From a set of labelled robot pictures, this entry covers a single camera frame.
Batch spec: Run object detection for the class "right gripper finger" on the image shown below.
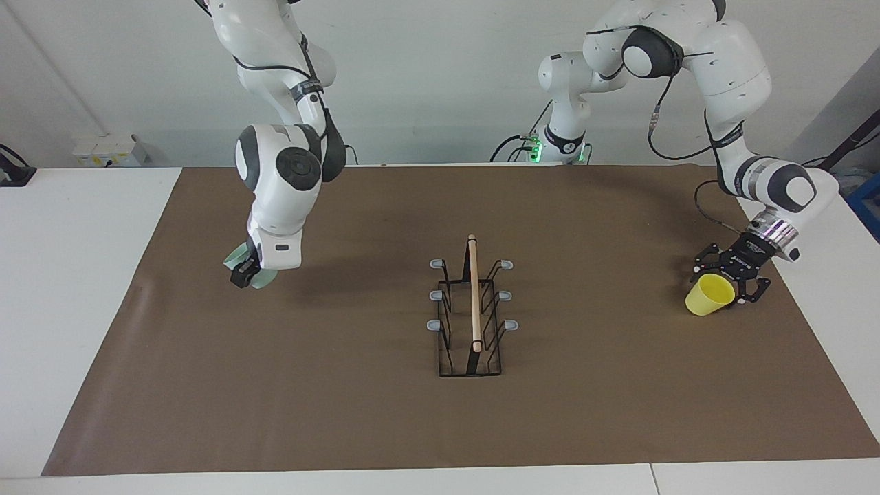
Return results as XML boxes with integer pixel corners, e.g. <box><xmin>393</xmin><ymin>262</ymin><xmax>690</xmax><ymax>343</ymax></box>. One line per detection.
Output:
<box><xmin>230</xmin><ymin>258</ymin><xmax>261</xmax><ymax>289</ymax></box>

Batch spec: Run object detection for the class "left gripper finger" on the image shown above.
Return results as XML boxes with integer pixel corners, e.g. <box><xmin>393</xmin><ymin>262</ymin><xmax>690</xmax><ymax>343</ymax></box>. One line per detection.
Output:
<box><xmin>691</xmin><ymin>243</ymin><xmax>731</xmax><ymax>283</ymax></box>
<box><xmin>732</xmin><ymin>275</ymin><xmax>772</xmax><ymax>307</ymax></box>

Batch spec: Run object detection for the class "pale green plastic cup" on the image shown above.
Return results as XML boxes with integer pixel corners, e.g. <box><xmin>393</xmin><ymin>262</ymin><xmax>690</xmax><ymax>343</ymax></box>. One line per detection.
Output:
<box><xmin>223</xmin><ymin>241</ymin><xmax>279</xmax><ymax>289</ymax></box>

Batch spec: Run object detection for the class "yellow plastic cup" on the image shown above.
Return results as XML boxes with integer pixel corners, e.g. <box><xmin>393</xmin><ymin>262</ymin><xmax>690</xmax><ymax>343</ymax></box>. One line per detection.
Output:
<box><xmin>685</xmin><ymin>273</ymin><xmax>736</xmax><ymax>317</ymax></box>

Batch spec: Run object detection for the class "black stand pole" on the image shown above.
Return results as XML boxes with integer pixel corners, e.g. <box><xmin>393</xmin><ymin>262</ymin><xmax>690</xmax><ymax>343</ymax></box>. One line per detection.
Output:
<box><xmin>800</xmin><ymin>109</ymin><xmax>880</xmax><ymax>184</ymax></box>

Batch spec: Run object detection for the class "brown table mat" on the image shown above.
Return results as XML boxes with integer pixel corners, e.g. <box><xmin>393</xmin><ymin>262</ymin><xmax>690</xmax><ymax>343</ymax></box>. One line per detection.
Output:
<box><xmin>41</xmin><ymin>165</ymin><xmax>880</xmax><ymax>477</ymax></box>

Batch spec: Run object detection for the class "white power box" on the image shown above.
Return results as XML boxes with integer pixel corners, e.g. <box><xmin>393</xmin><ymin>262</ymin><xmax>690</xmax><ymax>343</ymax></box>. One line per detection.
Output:
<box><xmin>74</xmin><ymin>133</ymin><xmax>149</xmax><ymax>168</ymax></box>

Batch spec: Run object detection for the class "black table clamp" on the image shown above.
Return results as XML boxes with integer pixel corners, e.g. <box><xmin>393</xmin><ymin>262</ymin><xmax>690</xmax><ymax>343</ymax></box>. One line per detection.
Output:
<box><xmin>0</xmin><ymin>143</ymin><xmax>36</xmax><ymax>188</ymax></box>

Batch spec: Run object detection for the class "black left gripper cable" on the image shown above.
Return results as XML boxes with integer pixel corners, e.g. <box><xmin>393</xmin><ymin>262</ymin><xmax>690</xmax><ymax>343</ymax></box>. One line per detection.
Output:
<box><xmin>588</xmin><ymin>26</ymin><xmax>755</xmax><ymax>239</ymax></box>

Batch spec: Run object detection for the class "black left base cable bundle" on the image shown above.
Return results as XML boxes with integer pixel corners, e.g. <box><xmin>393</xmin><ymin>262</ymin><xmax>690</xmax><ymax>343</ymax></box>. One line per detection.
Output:
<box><xmin>489</xmin><ymin>103</ymin><xmax>554</xmax><ymax>164</ymax></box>

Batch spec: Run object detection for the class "black wire cup rack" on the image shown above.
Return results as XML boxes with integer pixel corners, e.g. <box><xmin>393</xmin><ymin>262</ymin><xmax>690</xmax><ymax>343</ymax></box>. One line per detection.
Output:
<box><xmin>426</xmin><ymin>234</ymin><xmax>520</xmax><ymax>378</ymax></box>

